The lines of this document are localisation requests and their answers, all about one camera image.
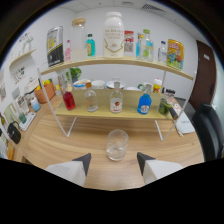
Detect clear bottle white cap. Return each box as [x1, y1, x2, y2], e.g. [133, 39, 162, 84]
[109, 81, 124, 114]

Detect soda water can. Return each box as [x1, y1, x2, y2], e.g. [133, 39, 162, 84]
[46, 25, 65, 68]

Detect clear glass tumbler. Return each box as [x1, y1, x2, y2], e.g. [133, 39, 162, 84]
[105, 129, 130, 162]

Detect white notebook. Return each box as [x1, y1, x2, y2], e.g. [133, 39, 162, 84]
[174, 111, 196, 135]

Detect black chair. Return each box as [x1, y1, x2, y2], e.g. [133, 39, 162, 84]
[192, 102, 224, 163]

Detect white tray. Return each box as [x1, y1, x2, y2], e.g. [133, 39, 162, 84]
[18, 111, 37, 132]

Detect black bag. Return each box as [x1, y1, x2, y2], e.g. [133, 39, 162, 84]
[7, 120, 22, 145]

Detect orange printed leaflet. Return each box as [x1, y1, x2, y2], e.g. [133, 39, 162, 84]
[168, 96, 183, 114]

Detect red liquid bottle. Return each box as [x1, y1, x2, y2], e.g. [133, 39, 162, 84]
[61, 83, 77, 111]

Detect clear bottle orange cap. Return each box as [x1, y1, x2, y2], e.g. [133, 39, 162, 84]
[83, 81, 99, 113]

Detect small dark jars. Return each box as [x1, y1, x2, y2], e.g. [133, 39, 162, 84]
[164, 89, 176, 98]

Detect orange basket with fruit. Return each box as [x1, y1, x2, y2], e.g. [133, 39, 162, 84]
[34, 79, 56, 104]

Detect wooden two-tier shelf rack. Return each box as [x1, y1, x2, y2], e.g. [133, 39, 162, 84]
[36, 55, 198, 142]

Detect white bottle red cap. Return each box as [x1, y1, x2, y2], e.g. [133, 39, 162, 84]
[152, 77, 163, 94]

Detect white mug with greens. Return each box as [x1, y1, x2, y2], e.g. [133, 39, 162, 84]
[137, 82, 153, 93]

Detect blue rimmed bowl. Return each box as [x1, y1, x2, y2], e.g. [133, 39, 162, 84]
[72, 79, 88, 91]

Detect white bowl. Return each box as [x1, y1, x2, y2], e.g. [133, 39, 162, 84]
[90, 79, 107, 90]

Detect white kitchen appliance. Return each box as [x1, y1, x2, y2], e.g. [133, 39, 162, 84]
[23, 78, 40, 94]

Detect wide patterned bowl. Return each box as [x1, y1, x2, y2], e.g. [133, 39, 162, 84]
[105, 79, 127, 90]

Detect potted green plant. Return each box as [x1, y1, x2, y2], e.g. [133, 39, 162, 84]
[69, 67, 83, 83]

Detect brown door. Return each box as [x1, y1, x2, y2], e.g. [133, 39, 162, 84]
[189, 39, 218, 111]

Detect small water bottle blue cap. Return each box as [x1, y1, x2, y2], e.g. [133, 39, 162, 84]
[157, 40, 168, 64]

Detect yellow cartoon can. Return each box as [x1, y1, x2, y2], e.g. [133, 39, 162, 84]
[166, 38, 185, 71]

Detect pink liquid bottle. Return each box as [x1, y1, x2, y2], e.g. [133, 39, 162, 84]
[64, 39, 73, 63]

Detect clear bottle green cap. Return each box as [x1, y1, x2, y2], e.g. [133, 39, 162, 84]
[139, 29, 155, 63]

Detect teal liquid bottle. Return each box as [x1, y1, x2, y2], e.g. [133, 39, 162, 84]
[86, 32, 97, 58]

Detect glass jar cork lid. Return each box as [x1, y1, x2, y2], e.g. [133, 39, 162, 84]
[70, 17, 88, 62]

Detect white vase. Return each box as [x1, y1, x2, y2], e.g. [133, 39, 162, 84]
[23, 34, 34, 54]

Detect large white bottle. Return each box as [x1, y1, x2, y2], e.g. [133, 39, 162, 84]
[102, 11, 126, 59]

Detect colourful wall sticker cluster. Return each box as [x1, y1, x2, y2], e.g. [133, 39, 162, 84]
[13, 67, 26, 84]

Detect wooden wall shelf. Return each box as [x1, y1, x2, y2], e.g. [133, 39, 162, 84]
[9, 49, 37, 68]

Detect grey wall poster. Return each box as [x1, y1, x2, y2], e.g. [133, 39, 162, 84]
[124, 41, 135, 53]

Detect red wall poster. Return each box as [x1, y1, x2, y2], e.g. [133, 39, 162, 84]
[124, 30, 135, 43]

